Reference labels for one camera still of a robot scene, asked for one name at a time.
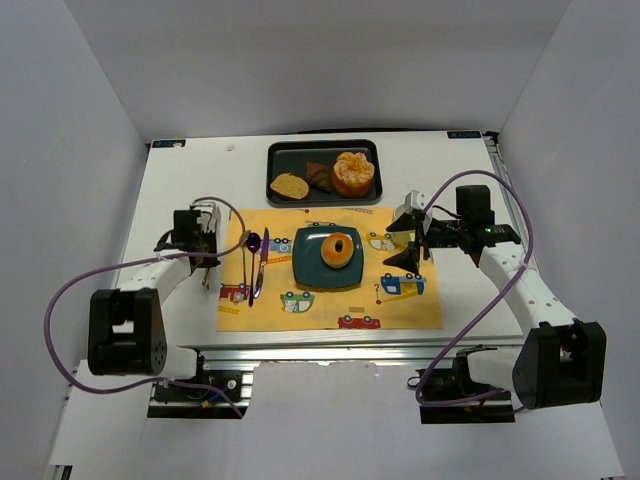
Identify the orange glazed donut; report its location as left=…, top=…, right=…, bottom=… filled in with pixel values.
left=320, top=232, right=355, bottom=269

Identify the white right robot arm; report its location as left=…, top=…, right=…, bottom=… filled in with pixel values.
left=384, top=185, right=606, bottom=410

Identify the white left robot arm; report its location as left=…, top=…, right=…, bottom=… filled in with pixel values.
left=88, top=203, right=220, bottom=380

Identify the bread slice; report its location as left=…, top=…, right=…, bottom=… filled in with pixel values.
left=269, top=173, right=310, bottom=200

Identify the pale green mug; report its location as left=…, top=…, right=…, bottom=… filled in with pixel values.
left=391, top=206, right=415, bottom=248

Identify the yellow vehicle print placemat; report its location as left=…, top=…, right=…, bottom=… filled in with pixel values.
left=217, top=207, right=443, bottom=332

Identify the gold spoon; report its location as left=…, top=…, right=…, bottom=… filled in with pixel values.
left=240, top=230, right=252, bottom=300

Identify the purple spoon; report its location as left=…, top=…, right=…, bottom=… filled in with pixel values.
left=246, top=232, right=262, bottom=307

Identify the iridescent purple knife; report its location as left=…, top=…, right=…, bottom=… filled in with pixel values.
left=253, top=228, right=270, bottom=299

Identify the sugar topped brioche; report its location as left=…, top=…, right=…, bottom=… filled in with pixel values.
left=332, top=152, right=376, bottom=198

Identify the brown croissant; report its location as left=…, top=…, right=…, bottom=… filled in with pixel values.
left=306, top=162, right=333, bottom=193

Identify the dark teal square plate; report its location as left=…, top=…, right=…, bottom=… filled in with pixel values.
left=292, top=226, right=364, bottom=290

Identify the black baking tray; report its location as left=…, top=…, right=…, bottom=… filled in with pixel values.
left=266, top=139, right=383, bottom=208

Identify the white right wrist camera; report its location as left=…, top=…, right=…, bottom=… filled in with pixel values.
left=403, top=190, right=432, bottom=216

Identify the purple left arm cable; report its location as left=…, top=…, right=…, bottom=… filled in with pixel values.
left=43, top=196, right=254, bottom=419

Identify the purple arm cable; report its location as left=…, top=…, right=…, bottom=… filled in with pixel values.
left=413, top=169, right=534, bottom=414
left=43, top=196, right=254, bottom=419

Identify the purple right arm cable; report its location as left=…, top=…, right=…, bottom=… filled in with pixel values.
left=413, top=169, right=534, bottom=414

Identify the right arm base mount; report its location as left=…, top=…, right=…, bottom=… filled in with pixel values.
left=419, top=345, right=515, bottom=425

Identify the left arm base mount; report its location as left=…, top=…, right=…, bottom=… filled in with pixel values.
left=147, top=351, right=252, bottom=420

